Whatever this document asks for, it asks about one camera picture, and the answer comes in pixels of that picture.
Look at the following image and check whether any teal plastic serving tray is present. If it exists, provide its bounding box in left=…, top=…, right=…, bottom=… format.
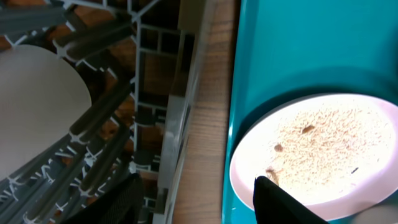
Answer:
left=221, top=0, right=397, bottom=223

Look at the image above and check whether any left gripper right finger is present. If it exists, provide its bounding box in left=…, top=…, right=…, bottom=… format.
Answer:
left=253, top=176, right=328, bottom=224

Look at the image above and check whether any large pink dinner plate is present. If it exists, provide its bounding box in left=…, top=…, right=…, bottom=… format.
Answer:
left=229, top=94, right=397, bottom=223

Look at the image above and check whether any grey plastic dishwasher rack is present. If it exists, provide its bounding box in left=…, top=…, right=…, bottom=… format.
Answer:
left=1, top=0, right=215, bottom=223

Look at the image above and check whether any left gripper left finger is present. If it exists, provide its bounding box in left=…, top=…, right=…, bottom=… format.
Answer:
left=62, top=173, right=144, bottom=224

